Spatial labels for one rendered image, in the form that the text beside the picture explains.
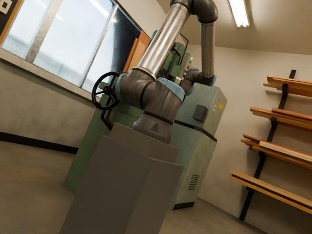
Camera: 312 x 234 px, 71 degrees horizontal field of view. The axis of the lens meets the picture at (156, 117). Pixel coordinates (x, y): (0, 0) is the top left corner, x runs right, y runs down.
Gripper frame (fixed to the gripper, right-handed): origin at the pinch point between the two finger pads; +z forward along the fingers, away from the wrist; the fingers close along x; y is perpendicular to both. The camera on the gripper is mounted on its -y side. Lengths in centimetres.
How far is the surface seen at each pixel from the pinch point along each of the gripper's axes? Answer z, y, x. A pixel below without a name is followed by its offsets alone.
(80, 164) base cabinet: 13, -24, 86
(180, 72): -26.7, -20.4, -20.0
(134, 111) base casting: -4.8, -0.3, 33.7
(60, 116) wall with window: 68, -134, 59
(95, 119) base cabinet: 19, -23, 50
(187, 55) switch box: -26, -27, -41
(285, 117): -188, -81, -67
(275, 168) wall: -230, -116, -8
